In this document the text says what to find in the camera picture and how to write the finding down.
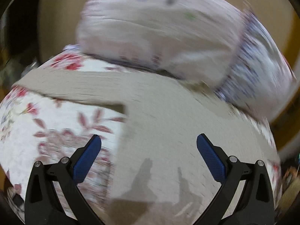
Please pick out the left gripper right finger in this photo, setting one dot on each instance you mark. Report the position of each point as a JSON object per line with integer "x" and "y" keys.
{"x": 256, "y": 203}

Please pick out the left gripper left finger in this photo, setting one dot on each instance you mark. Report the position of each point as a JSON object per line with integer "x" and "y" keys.
{"x": 42, "y": 205}

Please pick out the beige cable knit sweater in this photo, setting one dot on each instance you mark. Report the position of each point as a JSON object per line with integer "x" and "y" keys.
{"x": 159, "y": 177}

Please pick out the floral white bedspread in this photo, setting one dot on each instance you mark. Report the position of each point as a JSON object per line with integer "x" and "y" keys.
{"x": 39, "y": 128}

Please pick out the blue lavender print pillow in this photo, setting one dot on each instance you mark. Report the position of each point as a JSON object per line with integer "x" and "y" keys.
{"x": 260, "y": 78}

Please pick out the pink floral pillow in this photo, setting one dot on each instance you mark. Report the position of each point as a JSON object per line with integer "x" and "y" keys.
{"x": 193, "y": 40}

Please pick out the wooden headboard frame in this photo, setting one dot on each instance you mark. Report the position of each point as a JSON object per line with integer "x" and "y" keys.
{"x": 285, "y": 126}

